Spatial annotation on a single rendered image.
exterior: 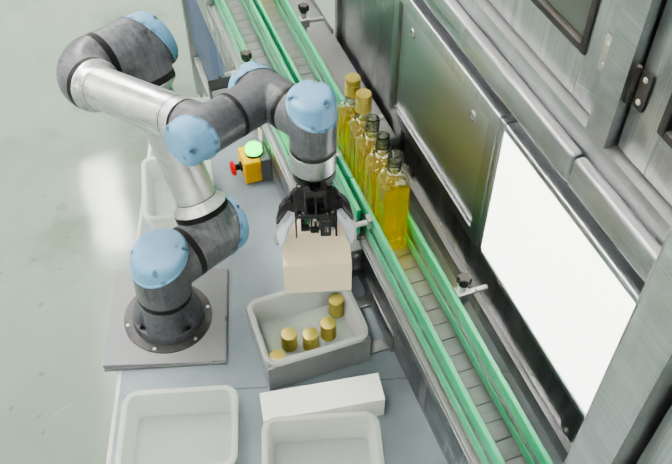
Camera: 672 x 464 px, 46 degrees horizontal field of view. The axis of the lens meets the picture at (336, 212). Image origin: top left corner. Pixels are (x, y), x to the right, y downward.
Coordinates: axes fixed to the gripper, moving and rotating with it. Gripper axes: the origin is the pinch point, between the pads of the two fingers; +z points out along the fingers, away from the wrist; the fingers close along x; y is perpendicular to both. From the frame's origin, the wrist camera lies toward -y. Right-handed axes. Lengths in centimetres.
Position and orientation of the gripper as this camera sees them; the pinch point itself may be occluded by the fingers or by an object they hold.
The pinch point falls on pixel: (315, 238)
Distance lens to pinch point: 146.5
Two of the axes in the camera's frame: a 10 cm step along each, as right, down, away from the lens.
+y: 0.7, 7.3, -6.8
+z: 0.0, 6.8, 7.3
